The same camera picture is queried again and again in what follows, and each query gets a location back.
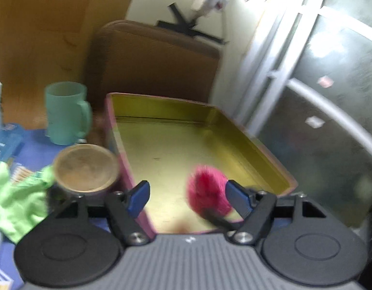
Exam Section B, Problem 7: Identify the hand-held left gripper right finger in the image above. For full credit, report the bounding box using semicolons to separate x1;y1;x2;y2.
225;180;328;246

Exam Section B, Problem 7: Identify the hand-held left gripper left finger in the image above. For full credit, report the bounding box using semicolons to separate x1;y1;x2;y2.
49;180;151;247

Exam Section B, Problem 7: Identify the pink fluffy pompom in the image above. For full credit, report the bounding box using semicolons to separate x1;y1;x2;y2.
186;165;241;231

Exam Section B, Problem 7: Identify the pink tin box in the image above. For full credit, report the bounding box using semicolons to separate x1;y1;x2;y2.
106;93;298;237

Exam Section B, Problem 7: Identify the green cloth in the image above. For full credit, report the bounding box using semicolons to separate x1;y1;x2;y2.
0;161;58;244

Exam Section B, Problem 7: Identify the round red can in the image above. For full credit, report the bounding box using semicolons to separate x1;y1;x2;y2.
53;144;120;197

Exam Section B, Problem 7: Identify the white sticker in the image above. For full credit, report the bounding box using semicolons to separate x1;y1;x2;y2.
305;116;325;128

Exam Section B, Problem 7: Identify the green plastic cup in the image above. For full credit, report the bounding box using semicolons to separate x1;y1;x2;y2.
44;81;93;145

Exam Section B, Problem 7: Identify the blue tablecloth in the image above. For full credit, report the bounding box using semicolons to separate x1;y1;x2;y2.
0;123;156;290

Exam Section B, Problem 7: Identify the brown chair back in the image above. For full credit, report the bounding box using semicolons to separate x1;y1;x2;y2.
85;21;220;118

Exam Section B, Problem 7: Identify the white framed glass door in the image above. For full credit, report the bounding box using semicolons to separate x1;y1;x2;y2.
234;0;372;227

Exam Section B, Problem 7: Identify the blue printed packet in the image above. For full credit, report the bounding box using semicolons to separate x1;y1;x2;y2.
0;124;25;166

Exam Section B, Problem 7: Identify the black tape cross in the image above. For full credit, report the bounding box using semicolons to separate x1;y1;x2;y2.
156;2;225;45

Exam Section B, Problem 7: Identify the wooden board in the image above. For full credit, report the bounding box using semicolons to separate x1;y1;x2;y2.
0;0;144;129

